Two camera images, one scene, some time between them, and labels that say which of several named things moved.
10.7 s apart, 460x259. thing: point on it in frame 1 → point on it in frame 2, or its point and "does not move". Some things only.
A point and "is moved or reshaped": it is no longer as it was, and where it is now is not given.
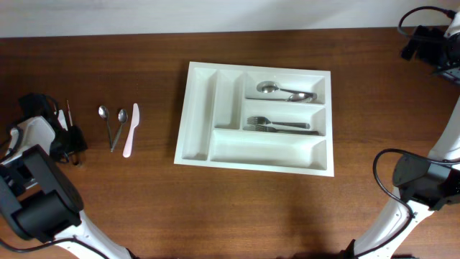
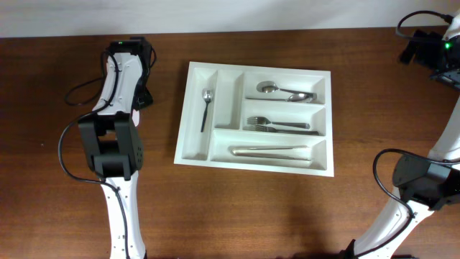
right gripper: x=430 y=39 does not move
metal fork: x=264 y=121 does not move
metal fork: x=261 y=128 does not move
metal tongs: x=75 y=155 → x=249 y=151
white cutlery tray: x=256 y=119 does not move
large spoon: x=269 y=87 does not move
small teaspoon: x=104 y=114 is moved or reshaped
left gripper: x=80 y=144 → x=146 y=101
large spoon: x=300 y=98 does not move
